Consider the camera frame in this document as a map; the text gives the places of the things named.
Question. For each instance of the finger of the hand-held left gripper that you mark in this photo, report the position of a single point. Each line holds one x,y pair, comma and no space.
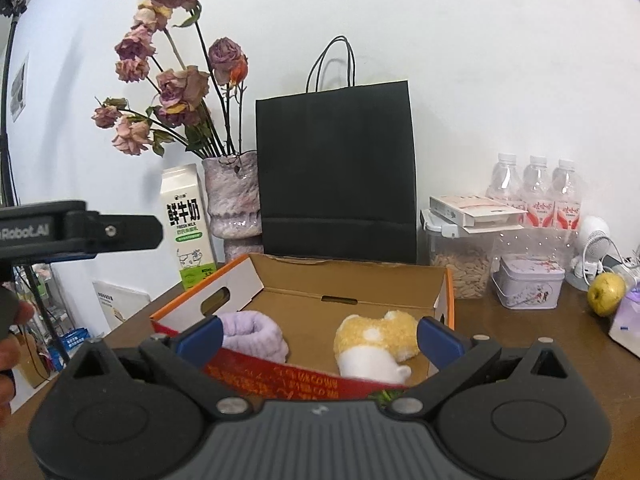
120,232

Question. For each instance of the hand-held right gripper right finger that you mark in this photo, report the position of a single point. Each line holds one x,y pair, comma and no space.
440,342

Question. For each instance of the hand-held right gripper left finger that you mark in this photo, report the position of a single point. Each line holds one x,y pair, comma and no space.
200,342

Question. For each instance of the lavender fluffy towel roll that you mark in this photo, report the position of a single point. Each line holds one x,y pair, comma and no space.
255,335

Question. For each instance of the yellow and white plush toy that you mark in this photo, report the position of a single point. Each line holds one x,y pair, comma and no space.
370,342

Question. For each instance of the orange cardboard box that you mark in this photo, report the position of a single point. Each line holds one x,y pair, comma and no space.
300,305

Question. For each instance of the person's left hand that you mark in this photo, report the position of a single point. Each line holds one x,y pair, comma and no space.
10,360

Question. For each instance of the white and green milk carton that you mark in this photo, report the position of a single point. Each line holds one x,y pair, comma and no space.
189,230

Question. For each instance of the white printed paper bag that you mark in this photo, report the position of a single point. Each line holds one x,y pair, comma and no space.
120,305

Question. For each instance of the clear plastic seed container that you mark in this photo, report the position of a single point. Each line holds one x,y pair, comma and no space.
460,265

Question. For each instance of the cluttered storage rack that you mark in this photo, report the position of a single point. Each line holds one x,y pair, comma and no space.
45,320

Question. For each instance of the lilac floral tin box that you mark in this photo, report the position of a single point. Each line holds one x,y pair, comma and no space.
530,280

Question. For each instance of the pink mottled glass vase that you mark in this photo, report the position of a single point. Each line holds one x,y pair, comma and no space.
232,200

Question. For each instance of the black tripod stand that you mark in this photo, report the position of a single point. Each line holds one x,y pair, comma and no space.
5,110

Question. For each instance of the white flat cardboard box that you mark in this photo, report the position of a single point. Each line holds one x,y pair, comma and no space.
475,207

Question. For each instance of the dried pink rose bouquet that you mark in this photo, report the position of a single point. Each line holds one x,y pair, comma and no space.
175,90

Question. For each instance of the yellow-green apple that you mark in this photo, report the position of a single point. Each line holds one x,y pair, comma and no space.
606,294

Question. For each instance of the small white desk fan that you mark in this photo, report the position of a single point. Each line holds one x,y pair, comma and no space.
592,245

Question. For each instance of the purple tissue pack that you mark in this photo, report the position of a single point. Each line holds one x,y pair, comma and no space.
627,322

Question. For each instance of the black paper bag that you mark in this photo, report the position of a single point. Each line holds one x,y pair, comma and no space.
335,170

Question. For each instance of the grey wall picture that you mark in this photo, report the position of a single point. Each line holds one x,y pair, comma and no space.
19,87

